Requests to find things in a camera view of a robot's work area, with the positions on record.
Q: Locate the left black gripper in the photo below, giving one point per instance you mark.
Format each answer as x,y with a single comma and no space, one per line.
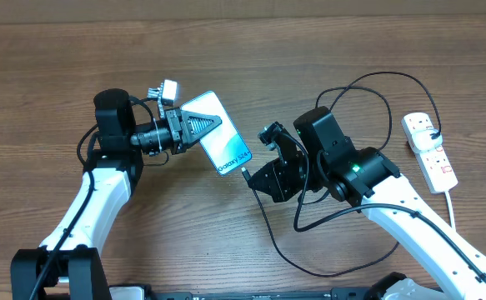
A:
179,123

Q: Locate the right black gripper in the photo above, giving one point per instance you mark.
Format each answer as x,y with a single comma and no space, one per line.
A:
281,189

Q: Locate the Samsung Galaxy smartphone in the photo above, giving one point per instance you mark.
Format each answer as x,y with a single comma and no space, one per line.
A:
223,145

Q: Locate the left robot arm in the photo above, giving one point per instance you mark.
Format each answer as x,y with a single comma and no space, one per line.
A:
72,252

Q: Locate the white charger adapter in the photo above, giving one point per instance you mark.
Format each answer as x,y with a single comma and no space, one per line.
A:
425,140

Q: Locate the white power strip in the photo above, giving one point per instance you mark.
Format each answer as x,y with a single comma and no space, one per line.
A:
434,164

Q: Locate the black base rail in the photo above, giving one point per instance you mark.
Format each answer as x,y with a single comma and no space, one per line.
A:
336,293

